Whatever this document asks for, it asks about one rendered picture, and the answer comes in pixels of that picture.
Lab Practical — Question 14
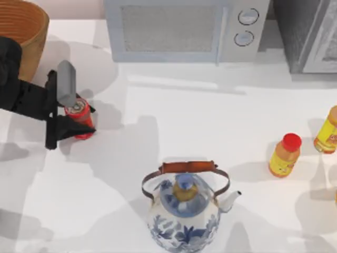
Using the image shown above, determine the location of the red can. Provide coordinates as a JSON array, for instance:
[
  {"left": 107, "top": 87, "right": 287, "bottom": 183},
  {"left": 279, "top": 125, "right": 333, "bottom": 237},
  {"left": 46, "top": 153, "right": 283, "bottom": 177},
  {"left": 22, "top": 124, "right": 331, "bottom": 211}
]
[{"left": 64, "top": 99, "right": 95, "bottom": 141}]

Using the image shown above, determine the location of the pale grey rounded box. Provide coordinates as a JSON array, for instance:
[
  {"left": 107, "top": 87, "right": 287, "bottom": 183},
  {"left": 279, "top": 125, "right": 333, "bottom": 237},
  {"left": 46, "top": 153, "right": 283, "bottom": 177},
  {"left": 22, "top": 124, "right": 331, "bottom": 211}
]
[{"left": 56, "top": 60, "right": 77, "bottom": 106}]

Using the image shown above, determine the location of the microwave oven door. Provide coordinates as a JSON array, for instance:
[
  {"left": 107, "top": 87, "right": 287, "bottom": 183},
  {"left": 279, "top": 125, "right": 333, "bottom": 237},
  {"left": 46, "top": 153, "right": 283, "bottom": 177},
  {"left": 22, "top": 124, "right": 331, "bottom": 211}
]
[{"left": 104, "top": 0, "right": 229, "bottom": 64}]

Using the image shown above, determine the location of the yellow bottle red cap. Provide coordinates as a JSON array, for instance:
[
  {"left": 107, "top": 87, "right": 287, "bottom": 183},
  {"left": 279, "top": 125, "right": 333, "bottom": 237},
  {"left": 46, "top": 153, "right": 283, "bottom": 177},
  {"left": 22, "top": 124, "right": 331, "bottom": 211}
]
[{"left": 268, "top": 132, "right": 303, "bottom": 179}]

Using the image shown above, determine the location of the microwave knob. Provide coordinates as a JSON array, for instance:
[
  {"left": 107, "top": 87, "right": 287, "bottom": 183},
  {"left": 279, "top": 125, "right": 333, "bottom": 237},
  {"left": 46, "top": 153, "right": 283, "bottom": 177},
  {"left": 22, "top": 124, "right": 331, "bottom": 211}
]
[
  {"left": 233, "top": 30, "right": 255, "bottom": 47},
  {"left": 237, "top": 7, "right": 260, "bottom": 26}
]

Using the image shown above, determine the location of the microwave door handle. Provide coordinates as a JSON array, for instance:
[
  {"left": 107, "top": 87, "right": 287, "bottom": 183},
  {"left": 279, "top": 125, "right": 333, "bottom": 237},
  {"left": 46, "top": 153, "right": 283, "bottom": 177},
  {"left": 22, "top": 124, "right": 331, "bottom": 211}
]
[{"left": 215, "top": 6, "right": 229, "bottom": 67}]

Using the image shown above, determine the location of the round wooden basket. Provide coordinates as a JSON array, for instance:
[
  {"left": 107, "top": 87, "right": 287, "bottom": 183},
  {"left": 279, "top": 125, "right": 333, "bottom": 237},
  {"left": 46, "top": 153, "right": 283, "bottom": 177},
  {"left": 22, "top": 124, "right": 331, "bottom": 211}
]
[{"left": 0, "top": 0, "right": 51, "bottom": 81}]

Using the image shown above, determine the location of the pale microwave oven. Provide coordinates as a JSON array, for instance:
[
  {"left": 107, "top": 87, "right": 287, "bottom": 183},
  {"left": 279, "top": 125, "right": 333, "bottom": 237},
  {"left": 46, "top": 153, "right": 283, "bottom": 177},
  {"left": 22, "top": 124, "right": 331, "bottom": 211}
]
[{"left": 103, "top": 0, "right": 271, "bottom": 67}]

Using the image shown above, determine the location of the yellow bottle tan cap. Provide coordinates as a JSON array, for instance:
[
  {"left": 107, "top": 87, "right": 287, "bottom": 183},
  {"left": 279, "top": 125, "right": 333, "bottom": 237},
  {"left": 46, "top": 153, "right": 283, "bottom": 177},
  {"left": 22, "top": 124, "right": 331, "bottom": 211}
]
[{"left": 313, "top": 105, "right": 337, "bottom": 155}]

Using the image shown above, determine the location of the grey cabinet door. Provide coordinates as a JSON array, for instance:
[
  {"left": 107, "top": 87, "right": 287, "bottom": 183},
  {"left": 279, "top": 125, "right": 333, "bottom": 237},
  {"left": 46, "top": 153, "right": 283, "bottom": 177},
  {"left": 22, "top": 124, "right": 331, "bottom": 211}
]
[{"left": 302, "top": 0, "right": 337, "bottom": 74}]

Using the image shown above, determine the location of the blue and white teapot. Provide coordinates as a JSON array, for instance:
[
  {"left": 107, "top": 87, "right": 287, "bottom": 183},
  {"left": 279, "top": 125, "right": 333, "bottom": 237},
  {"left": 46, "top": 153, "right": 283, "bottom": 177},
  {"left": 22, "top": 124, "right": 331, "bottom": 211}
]
[{"left": 141, "top": 160, "right": 243, "bottom": 251}]

